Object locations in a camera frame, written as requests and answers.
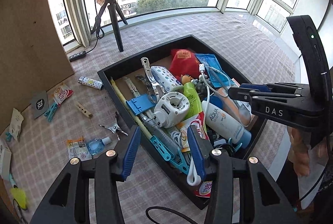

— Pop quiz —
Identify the light blue cream tube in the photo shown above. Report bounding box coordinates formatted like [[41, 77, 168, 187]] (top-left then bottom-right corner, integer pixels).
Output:
[[9, 173, 17, 188]]

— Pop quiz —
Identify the white Aqua sunscreen tube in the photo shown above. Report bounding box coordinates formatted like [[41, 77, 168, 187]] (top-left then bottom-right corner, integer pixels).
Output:
[[201, 101, 252, 149]]

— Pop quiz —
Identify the green tube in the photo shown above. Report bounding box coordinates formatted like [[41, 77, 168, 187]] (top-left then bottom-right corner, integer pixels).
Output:
[[183, 82, 203, 119]]

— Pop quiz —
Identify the blue wet wipes packet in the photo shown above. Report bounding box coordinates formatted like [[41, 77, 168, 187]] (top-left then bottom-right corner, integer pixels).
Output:
[[195, 53, 234, 88]]

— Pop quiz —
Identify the white plug adapter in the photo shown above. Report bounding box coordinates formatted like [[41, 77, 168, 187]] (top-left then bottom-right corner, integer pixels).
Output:
[[153, 92, 190, 128]]

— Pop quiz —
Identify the black cable remote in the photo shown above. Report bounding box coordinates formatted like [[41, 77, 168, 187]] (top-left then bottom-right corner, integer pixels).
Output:
[[68, 51, 87, 62]]

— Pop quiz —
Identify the yellow shuttlecock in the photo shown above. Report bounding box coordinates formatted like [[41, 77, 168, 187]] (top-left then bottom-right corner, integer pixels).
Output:
[[10, 187, 28, 210]]

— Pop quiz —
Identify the grey square sachet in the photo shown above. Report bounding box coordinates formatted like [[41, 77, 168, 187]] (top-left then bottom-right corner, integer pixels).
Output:
[[30, 90, 49, 119]]

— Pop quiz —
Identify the person right hand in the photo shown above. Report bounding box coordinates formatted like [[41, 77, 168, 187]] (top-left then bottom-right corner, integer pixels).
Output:
[[287, 126, 310, 177]]

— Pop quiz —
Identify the wooden clothespin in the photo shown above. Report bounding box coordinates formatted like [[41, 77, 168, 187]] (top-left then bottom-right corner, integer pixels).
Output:
[[75, 102, 93, 119]]

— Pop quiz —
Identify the wooden back board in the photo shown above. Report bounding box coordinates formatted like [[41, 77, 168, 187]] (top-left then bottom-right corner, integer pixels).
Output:
[[1, 0, 74, 130]]

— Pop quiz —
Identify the patterned lighter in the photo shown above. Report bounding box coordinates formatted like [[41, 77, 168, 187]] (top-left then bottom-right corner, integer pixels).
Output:
[[78, 76, 103, 90]]

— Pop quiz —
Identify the large steel clamp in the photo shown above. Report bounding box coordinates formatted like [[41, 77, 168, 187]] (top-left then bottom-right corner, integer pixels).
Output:
[[135, 57, 166, 104]]

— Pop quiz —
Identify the black tripod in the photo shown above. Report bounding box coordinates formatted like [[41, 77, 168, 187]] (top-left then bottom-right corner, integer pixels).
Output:
[[91, 0, 128, 52]]

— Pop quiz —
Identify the red pouch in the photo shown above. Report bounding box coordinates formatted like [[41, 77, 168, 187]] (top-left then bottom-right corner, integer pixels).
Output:
[[169, 49, 199, 81]]

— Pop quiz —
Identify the blue phone stand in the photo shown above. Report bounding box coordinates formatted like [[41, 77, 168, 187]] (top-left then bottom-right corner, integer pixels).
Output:
[[126, 94, 156, 115]]

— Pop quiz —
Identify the small blue bottle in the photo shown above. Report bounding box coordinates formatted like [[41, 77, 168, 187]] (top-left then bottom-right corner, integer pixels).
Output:
[[86, 137, 111, 155]]

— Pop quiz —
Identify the yellow straw stick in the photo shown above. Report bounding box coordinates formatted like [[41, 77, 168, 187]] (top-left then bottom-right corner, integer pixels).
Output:
[[110, 78, 152, 140]]

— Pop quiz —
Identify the white orange snack packet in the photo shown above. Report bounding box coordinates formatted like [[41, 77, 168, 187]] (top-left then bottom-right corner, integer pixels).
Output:
[[67, 137, 92, 161]]

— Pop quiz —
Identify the cream shower cap packet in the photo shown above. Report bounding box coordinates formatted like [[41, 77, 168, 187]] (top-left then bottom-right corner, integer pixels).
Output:
[[9, 108, 24, 141]]

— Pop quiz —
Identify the teal plastic clothespin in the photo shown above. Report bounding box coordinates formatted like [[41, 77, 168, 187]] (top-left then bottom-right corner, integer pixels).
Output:
[[44, 102, 59, 122]]

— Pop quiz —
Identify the blue clothespin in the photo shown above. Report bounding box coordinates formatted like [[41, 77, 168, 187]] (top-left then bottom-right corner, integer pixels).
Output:
[[150, 136, 179, 161], [169, 148, 189, 175]]

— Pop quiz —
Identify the black storage tray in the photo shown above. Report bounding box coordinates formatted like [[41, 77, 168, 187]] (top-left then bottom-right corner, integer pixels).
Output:
[[98, 35, 266, 209]]

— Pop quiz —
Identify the red coffee mate sachet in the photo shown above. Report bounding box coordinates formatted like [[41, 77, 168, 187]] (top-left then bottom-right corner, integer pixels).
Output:
[[52, 83, 73, 106]]

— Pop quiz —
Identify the white printed cardboard box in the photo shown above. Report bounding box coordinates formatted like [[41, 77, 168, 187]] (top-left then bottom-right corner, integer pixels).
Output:
[[0, 138, 12, 181]]

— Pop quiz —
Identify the blue scissor-shaped clip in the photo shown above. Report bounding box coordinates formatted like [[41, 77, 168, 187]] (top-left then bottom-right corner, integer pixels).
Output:
[[5, 132, 12, 142]]

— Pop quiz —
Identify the white dotted tissue pack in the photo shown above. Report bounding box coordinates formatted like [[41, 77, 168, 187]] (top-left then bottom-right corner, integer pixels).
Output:
[[151, 66, 183, 93]]

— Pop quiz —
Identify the grey metal spoon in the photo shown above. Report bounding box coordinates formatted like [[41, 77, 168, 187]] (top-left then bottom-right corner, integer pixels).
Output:
[[217, 88, 251, 127]]

